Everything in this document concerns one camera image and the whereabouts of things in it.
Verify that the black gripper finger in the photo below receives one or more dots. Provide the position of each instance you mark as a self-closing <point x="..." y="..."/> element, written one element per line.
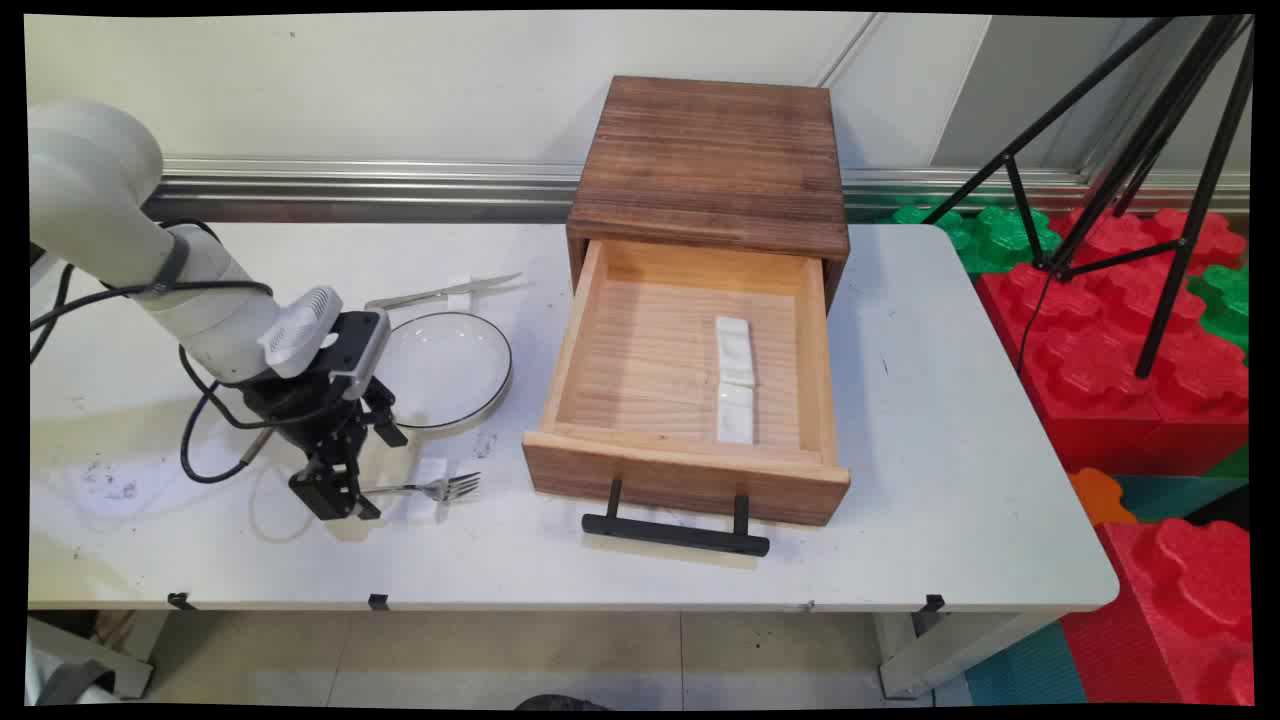
<point x="330" y="492"/>
<point x="385" y="412"/>

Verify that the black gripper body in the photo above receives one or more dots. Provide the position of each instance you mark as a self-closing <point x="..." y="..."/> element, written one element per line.
<point x="300" y="405"/>

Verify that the serrated steel table knife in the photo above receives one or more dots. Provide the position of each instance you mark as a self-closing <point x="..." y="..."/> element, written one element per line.
<point x="420" y="296"/>

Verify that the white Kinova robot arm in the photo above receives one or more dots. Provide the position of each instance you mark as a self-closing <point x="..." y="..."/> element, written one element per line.
<point x="110" y="200"/>

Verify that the white plate with black rim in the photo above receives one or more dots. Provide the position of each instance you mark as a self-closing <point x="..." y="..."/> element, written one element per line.
<point x="450" y="370"/>

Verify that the white ceramic cutlery rest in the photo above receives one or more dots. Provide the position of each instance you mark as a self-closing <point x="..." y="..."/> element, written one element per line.
<point x="461" y="304"/>
<point x="734" y="350"/>
<point x="428" y="510"/>
<point x="735" y="415"/>

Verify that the steel fork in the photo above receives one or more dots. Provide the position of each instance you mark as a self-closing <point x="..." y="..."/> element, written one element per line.
<point x="455" y="487"/>

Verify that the light wooden drawer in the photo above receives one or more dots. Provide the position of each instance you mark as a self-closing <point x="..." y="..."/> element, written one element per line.
<point x="650" y="360"/>

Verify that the white table leg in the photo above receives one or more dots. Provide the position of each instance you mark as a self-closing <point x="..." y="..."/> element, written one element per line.
<point x="930" y="650"/>
<point x="95" y="660"/>

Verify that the dark wooden drawer cabinet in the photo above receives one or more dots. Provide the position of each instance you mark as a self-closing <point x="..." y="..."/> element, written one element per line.
<point x="710" y="150"/>

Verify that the green foam block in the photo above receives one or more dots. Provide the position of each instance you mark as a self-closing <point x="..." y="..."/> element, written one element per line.
<point x="1228" y="305"/>
<point x="1000" y="235"/>

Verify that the teal foam floor tile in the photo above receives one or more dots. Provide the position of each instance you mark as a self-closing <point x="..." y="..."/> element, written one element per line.
<point x="1025" y="670"/>

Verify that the orange foam piece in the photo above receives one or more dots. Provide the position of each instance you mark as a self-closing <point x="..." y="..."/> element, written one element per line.
<point x="1095" y="495"/>

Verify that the black tripod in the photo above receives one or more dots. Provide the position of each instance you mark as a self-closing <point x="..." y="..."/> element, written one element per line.
<point x="1195" y="215"/>

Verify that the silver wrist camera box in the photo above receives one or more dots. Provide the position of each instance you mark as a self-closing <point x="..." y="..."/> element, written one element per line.
<point x="362" y="352"/>

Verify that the aluminium wall rail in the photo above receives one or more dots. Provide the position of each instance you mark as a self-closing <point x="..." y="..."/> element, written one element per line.
<point x="400" y="190"/>

